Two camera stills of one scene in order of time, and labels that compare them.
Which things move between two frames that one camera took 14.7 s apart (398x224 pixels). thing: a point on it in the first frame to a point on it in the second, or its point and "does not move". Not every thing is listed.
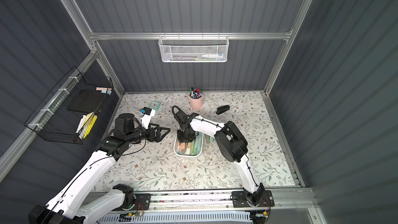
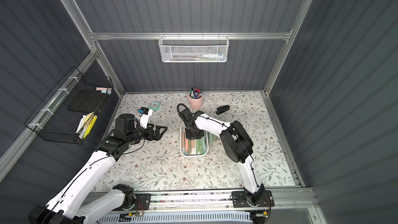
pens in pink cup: (195, 93) does not move
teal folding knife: (198, 143) to (203, 145)
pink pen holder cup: (196, 103) does not move
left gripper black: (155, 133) does not move
